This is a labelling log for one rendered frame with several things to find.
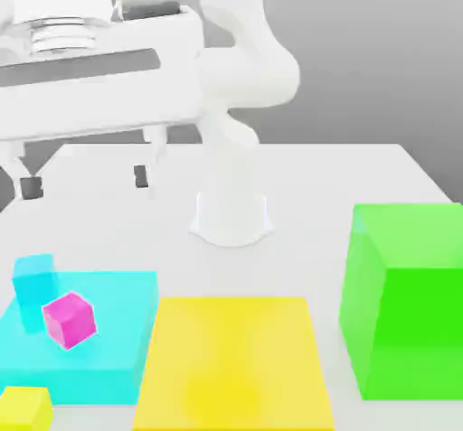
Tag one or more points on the small magenta cube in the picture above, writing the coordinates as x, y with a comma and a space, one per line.
70, 320

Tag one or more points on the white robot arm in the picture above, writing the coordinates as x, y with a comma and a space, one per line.
249, 76

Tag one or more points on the large green box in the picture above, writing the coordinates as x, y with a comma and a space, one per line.
416, 311

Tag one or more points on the large yellow box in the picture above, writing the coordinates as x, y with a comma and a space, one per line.
231, 362

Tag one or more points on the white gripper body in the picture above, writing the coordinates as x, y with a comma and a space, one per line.
108, 102

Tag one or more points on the large cyan box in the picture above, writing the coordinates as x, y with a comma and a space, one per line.
115, 329

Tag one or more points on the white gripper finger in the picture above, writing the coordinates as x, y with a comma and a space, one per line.
155, 145
30, 188

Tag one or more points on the small yellow cube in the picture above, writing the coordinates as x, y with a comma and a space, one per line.
23, 411

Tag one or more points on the small cyan cube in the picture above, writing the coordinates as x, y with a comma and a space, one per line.
32, 279

